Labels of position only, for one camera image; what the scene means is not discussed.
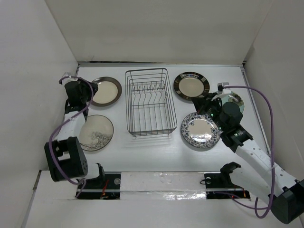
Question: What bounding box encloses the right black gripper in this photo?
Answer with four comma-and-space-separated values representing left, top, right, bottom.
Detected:
191, 92, 226, 132

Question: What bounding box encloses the brown rimmed cream plate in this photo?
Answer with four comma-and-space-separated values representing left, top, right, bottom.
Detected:
92, 76, 122, 107

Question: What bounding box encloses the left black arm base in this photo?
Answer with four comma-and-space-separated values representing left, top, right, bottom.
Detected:
76, 172, 121, 200

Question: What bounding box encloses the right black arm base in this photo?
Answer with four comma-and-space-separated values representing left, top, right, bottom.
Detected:
200, 172, 251, 200

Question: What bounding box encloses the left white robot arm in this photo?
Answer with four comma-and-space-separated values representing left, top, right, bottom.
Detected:
44, 76, 98, 185

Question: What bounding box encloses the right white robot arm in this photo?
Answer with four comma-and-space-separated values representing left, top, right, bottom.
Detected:
192, 93, 304, 224

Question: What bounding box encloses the blue floral pattern plate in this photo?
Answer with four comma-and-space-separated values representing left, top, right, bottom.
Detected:
181, 112, 222, 149

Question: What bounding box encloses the black striped rim plate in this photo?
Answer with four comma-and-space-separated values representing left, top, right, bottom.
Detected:
173, 72, 210, 101

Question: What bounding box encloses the teal flower plate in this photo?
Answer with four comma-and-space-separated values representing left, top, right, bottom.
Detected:
221, 91, 245, 113

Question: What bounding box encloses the tree pattern cream plate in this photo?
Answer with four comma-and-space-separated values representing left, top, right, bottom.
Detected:
78, 115, 114, 152

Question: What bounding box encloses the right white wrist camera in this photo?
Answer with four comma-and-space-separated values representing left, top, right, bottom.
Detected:
217, 82, 231, 95

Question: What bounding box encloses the grey wire dish rack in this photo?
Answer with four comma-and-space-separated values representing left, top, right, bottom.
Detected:
125, 68, 177, 137

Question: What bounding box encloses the metal rail bar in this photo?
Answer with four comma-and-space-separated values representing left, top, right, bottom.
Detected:
82, 188, 244, 193

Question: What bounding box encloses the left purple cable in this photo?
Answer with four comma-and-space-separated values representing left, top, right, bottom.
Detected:
48, 75, 95, 186

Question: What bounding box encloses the purple cable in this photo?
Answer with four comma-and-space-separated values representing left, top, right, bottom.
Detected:
220, 85, 276, 218
48, 75, 95, 186

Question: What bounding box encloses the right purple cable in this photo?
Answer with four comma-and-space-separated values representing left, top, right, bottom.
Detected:
220, 85, 276, 218

